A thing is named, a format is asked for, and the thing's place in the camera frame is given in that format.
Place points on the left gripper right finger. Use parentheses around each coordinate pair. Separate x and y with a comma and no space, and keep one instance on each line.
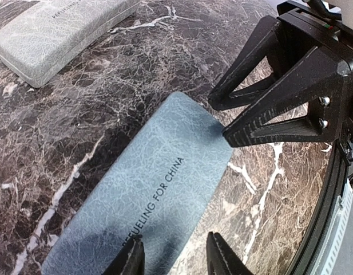
(221,259)

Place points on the white slotted cable duct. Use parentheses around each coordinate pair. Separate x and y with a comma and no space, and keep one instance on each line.
(336,231)

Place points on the teal glasses case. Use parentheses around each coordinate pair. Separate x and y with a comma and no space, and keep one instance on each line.
(158,188)
(38,43)

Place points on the black front rail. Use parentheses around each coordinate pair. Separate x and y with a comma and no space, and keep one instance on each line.
(318,227)

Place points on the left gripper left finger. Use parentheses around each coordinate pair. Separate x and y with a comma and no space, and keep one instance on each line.
(130,260)

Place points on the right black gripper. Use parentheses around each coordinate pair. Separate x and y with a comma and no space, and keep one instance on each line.
(308,97)

